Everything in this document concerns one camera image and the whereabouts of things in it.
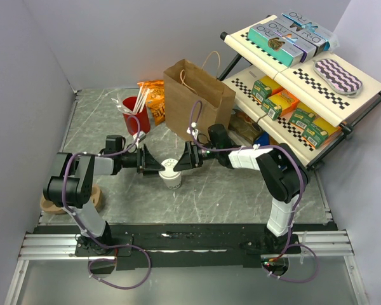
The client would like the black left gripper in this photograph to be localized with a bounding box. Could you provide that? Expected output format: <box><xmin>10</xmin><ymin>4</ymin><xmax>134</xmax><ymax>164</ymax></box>
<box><xmin>118</xmin><ymin>144</ymin><xmax>164</xmax><ymax>176</ymax></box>

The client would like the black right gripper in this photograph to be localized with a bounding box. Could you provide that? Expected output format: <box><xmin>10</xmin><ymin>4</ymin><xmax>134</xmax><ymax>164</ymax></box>
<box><xmin>174</xmin><ymin>141</ymin><xmax>220</xmax><ymax>172</ymax></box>

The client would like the white plastic cup lid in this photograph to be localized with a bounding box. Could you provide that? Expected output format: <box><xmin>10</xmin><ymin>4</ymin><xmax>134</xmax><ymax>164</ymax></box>
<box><xmin>159</xmin><ymin>158</ymin><xmax>180</xmax><ymax>179</ymax></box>

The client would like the white paper coffee cup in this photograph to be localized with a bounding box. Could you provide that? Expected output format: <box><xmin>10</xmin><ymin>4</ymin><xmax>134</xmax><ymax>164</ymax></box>
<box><xmin>161</xmin><ymin>172</ymin><xmax>182</xmax><ymax>190</ymax></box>

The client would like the brown paper bag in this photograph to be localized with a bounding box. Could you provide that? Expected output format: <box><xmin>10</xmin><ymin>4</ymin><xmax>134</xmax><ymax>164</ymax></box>
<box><xmin>163</xmin><ymin>59</ymin><xmax>236</xmax><ymax>140</ymax></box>

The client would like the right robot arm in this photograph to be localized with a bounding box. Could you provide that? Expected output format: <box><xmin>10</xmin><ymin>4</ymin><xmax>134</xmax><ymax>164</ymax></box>
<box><xmin>173</xmin><ymin>123</ymin><xmax>310</xmax><ymax>253</ymax></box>

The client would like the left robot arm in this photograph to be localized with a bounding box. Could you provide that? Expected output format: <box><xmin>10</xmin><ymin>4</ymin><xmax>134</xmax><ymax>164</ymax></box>
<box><xmin>43</xmin><ymin>135</ymin><xmax>164</xmax><ymax>255</ymax></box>

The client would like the red plastic cup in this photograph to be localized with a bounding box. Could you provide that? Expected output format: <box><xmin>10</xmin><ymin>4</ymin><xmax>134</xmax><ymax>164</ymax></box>
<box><xmin>123</xmin><ymin>97</ymin><xmax>150</xmax><ymax>135</ymax></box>

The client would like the orange chip bag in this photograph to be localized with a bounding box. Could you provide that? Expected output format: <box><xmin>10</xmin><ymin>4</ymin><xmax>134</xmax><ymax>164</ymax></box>
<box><xmin>137</xmin><ymin>79</ymin><xmax>165</xmax><ymax>126</ymax></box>

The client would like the brown snack bag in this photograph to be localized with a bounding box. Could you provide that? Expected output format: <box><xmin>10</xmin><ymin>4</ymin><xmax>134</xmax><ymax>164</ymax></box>
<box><xmin>229</xmin><ymin>109</ymin><xmax>264</xmax><ymax>144</ymax></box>

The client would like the white paper-wrapped straw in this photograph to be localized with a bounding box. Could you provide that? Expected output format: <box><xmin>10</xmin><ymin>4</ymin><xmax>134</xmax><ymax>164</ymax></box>
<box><xmin>133</xmin><ymin>86</ymin><xmax>145</xmax><ymax>114</ymax></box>
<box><xmin>138</xmin><ymin>88</ymin><xmax>149</xmax><ymax>113</ymax></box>

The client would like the blue snack packet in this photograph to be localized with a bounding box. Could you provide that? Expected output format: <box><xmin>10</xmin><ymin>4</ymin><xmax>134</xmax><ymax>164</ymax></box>
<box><xmin>253</xmin><ymin>132</ymin><xmax>279</xmax><ymax>148</ymax></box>

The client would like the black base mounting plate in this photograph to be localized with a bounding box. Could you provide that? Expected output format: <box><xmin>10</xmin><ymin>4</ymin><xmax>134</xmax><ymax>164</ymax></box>
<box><xmin>33</xmin><ymin>222</ymin><xmax>302</xmax><ymax>271</ymax></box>

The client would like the green yellow juice box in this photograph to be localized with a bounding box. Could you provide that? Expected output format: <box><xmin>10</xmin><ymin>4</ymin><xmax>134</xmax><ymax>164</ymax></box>
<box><xmin>251</xmin><ymin>77</ymin><xmax>279</xmax><ymax>103</ymax></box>
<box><xmin>261</xmin><ymin>95</ymin><xmax>290</xmax><ymax>121</ymax></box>
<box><xmin>302</xmin><ymin>123</ymin><xmax>329</xmax><ymax>149</ymax></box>
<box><xmin>289</xmin><ymin>107</ymin><xmax>317</xmax><ymax>130</ymax></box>

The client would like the brown cardboard cup carrier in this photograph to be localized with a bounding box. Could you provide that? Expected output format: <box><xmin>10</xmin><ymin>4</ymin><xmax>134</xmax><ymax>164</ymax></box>
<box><xmin>39</xmin><ymin>184</ymin><xmax>103</xmax><ymax>215</ymax></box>

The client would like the orange snack box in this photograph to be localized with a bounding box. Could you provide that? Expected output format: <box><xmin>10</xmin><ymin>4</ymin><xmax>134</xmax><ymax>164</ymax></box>
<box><xmin>274</xmin><ymin>90</ymin><xmax>299</xmax><ymax>117</ymax></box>

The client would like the cream two-tier display shelf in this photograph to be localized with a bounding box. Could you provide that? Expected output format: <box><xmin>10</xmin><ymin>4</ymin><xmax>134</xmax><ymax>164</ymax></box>
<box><xmin>219</xmin><ymin>28</ymin><xmax>381</xmax><ymax>170</ymax></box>

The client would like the teal cookie box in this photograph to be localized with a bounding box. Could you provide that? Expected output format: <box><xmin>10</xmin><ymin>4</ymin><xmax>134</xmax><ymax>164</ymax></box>
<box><xmin>248</xmin><ymin>24</ymin><xmax>305</xmax><ymax>67</ymax></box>

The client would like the purple cookie box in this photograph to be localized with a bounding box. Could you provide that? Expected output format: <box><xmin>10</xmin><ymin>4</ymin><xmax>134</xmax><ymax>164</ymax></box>
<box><xmin>266</xmin><ymin>21</ymin><xmax>317</xmax><ymax>62</ymax></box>

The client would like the purple wavy sleep mask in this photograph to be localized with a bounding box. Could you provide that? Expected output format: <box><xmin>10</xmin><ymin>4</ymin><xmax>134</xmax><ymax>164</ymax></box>
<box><xmin>313</xmin><ymin>58</ymin><xmax>363</xmax><ymax>97</ymax></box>

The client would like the blue cookie box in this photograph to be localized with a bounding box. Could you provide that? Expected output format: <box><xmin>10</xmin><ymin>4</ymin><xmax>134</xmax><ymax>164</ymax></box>
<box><xmin>282</xmin><ymin>10</ymin><xmax>335</xmax><ymax>51</ymax></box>

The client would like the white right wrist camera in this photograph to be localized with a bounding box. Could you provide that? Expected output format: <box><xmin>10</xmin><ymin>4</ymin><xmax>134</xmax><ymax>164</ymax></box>
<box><xmin>187</xmin><ymin>122</ymin><xmax>199</xmax><ymax>138</ymax></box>

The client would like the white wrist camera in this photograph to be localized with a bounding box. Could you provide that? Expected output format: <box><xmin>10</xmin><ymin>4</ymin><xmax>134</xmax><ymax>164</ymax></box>
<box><xmin>133</xmin><ymin>130</ymin><xmax>146</xmax><ymax>143</ymax></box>
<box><xmin>187</xmin><ymin>122</ymin><xmax>199</xmax><ymax>138</ymax></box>

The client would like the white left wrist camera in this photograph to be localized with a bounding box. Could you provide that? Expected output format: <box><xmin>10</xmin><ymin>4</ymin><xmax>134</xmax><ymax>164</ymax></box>
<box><xmin>133</xmin><ymin>130</ymin><xmax>146</xmax><ymax>143</ymax></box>

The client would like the aluminium rail frame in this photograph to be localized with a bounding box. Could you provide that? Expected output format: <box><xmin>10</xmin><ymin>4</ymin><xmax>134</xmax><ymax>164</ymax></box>
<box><xmin>4</xmin><ymin>231</ymin><xmax>80</xmax><ymax>305</ymax></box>

